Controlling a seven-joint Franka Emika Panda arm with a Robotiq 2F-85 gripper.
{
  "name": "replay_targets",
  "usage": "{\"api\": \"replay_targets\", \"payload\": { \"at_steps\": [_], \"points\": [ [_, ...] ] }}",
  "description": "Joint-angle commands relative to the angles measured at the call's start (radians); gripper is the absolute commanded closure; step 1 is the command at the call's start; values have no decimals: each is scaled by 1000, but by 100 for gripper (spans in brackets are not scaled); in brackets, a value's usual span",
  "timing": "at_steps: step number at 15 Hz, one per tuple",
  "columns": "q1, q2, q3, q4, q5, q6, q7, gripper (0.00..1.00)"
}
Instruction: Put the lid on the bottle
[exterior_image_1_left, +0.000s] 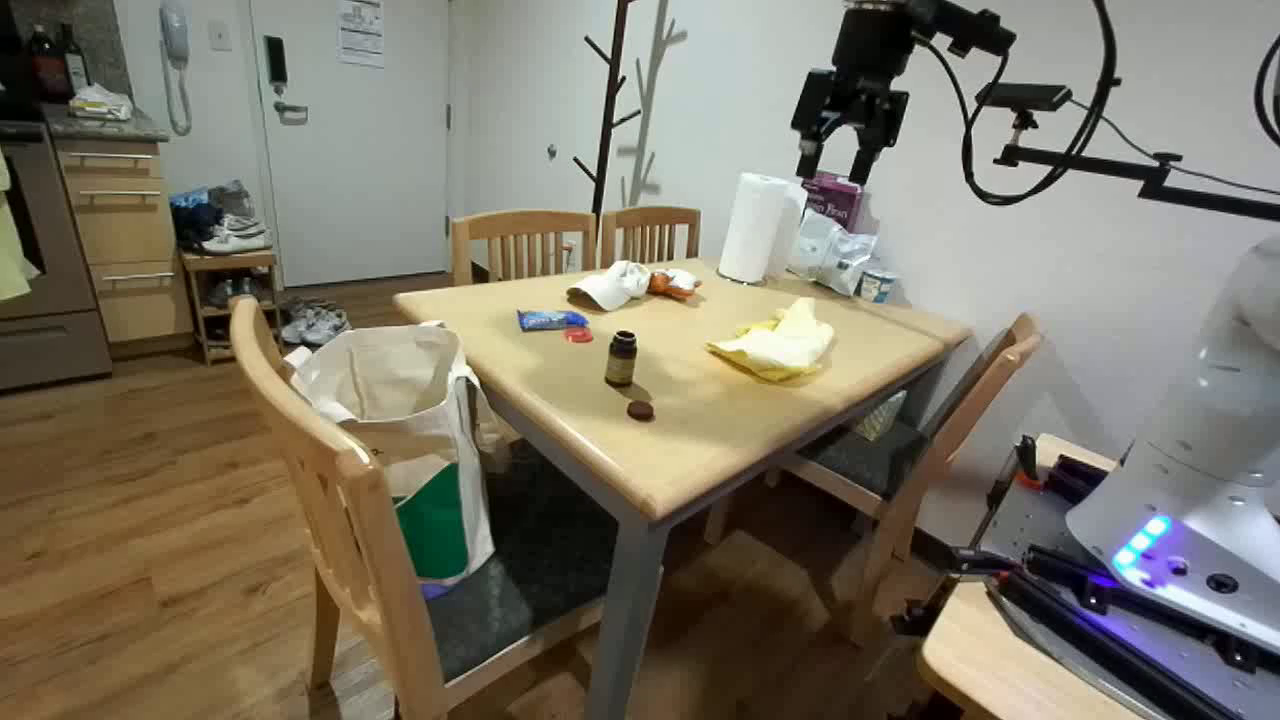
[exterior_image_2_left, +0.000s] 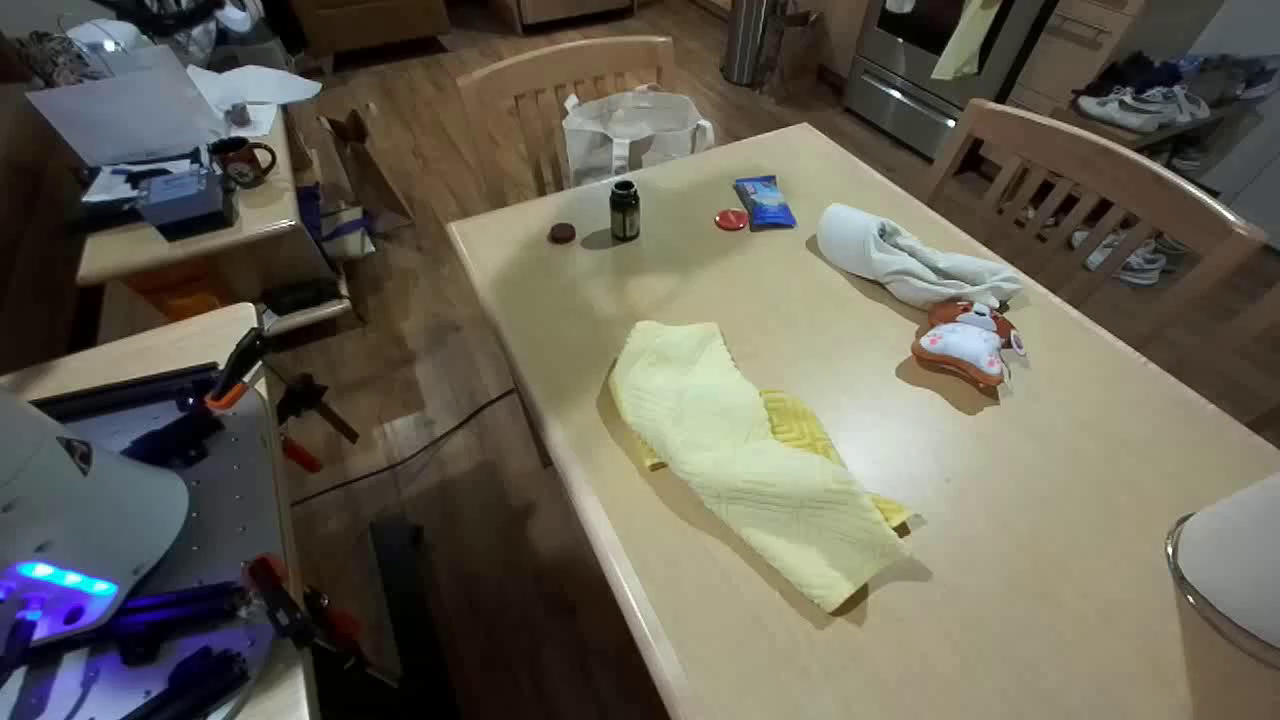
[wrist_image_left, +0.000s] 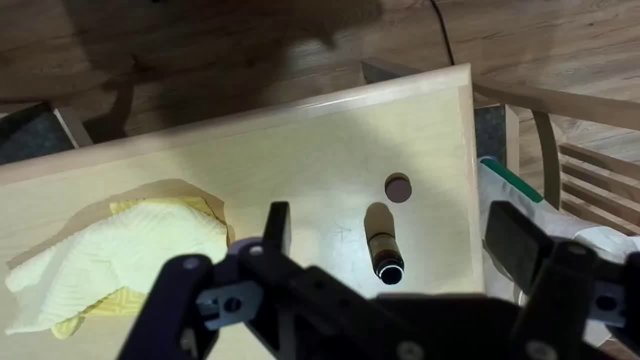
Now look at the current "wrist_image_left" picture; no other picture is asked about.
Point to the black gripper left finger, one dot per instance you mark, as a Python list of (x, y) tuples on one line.
[(277, 230)]

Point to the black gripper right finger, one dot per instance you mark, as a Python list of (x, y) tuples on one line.
[(516, 245)]

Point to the dark brown bottle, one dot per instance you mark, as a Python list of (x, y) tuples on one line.
[(382, 246)]

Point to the dark red round lid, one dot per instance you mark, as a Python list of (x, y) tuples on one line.
[(398, 187)]

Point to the white plastic bag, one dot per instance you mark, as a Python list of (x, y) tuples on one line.
[(590, 275)]

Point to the wooden chair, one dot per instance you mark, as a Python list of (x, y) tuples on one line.
[(584, 182)]

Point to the yellow cloth towel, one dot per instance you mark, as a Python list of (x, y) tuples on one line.
[(109, 267)]

